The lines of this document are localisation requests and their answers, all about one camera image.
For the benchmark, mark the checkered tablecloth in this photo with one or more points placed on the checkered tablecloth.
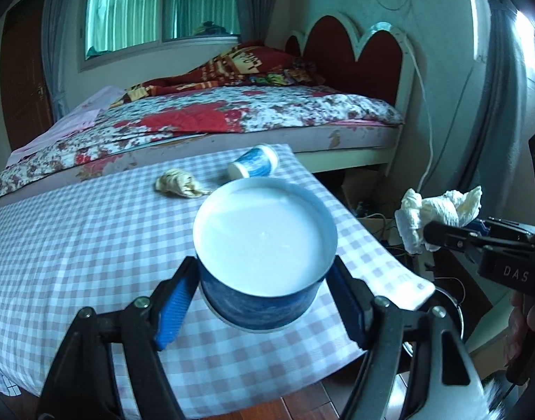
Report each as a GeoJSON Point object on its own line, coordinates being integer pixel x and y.
{"type": "Point", "coordinates": [88, 236]}

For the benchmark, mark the crumpled beige tissue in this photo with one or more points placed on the crumpled beige tissue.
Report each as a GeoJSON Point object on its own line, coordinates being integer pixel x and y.
{"type": "Point", "coordinates": [180, 183]}

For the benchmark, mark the blue paper cup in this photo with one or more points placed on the blue paper cup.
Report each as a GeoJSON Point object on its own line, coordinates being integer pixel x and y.
{"type": "Point", "coordinates": [254, 164]}
{"type": "Point", "coordinates": [265, 249]}

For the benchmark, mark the white bed frame red headboard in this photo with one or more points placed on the white bed frame red headboard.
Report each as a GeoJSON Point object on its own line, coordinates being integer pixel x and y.
{"type": "Point", "coordinates": [359, 61]}

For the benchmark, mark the black trash bin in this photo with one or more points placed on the black trash bin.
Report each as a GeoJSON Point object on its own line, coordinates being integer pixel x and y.
{"type": "Point", "coordinates": [447, 310]}

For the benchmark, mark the red printed blanket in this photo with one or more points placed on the red printed blanket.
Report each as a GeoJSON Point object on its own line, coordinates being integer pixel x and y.
{"type": "Point", "coordinates": [232, 68]}

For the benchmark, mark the person's right hand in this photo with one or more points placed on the person's right hand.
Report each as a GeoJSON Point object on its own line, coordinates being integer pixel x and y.
{"type": "Point", "coordinates": [523, 328]}

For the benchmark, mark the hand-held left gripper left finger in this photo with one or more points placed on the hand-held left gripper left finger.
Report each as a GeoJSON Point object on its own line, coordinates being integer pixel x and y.
{"type": "Point", "coordinates": [173, 310]}

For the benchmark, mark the white tissue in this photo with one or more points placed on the white tissue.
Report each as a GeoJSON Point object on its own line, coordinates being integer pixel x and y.
{"type": "Point", "coordinates": [438, 212]}

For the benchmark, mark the grey window curtain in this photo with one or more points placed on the grey window curtain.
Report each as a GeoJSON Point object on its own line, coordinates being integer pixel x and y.
{"type": "Point", "coordinates": [250, 4]}

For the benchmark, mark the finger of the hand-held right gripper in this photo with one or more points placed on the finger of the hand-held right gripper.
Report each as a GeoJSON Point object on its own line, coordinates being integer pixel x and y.
{"type": "Point", "coordinates": [508, 232]}
{"type": "Point", "coordinates": [451, 236]}

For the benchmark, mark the brown wooden door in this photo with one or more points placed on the brown wooden door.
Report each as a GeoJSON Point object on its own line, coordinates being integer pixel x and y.
{"type": "Point", "coordinates": [26, 57]}

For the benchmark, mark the purple mattress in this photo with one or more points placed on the purple mattress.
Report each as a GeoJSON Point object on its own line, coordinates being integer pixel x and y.
{"type": "Point", "coordinates": [232, 144]}

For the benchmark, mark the blue-grey curtain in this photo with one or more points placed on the blue-grey curtain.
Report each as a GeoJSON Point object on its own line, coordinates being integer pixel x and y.
{"type": "Point", "coordinates": [497, 96]}

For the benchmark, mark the bright window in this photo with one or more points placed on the bright window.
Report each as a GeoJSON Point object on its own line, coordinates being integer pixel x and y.
{"type": "Point", "coordinates": [532, 48]}

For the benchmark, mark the pink bed sheet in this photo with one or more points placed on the pink bed sheet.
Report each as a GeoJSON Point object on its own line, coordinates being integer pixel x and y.
{"type": "Point", "coordinates": [70, 122]}

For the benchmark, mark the bed with floral bedding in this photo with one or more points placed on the bed with floral bedding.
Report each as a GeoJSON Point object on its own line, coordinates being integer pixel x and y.
{"type": "Point", "coordinates": [197, 118]}

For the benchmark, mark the green-lit window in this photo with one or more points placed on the green-lit window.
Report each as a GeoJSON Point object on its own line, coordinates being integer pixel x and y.
{"type": "Point", "coordinates": [162, 4]}

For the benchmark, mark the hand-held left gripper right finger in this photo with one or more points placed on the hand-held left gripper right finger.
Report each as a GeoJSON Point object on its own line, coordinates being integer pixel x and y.
{"type": "Point", "coordinates": [348, 306]}

